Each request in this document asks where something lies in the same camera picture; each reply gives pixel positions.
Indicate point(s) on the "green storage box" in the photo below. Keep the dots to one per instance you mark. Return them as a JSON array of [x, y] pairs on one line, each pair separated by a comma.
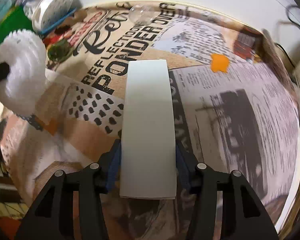
[[14, 20]]

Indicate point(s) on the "white round fan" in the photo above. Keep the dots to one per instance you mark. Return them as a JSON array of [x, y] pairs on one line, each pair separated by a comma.
[[49, 12]]

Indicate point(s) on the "printed newspaper table cover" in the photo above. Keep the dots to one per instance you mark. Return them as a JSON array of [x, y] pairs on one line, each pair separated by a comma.
[[185, 128]]

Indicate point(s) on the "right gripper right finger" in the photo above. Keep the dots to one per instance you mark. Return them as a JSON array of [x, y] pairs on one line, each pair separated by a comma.
[[243, 215]]

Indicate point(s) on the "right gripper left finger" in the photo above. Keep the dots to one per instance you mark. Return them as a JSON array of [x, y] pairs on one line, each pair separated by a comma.
[[51, 214]]

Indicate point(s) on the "clear round plastic bottle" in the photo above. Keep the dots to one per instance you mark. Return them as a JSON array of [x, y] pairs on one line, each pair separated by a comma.
[[141, 14]]

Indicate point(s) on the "small orange peel piece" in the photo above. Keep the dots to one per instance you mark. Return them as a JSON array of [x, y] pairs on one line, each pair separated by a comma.
[[219, 63]]

